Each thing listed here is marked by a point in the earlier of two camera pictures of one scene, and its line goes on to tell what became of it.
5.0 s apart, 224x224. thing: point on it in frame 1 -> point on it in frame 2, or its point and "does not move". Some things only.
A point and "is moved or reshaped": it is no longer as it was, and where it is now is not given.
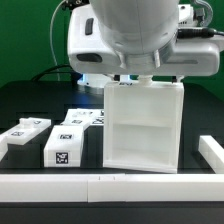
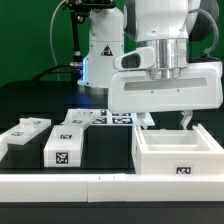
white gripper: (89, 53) -> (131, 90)
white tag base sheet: (84, 117) -> (107, 118)
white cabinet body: (143, 125) is moved or reshaped
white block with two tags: (64, 147) does not move
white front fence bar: (103, 188) does not move
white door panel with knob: (28, 129) does not move
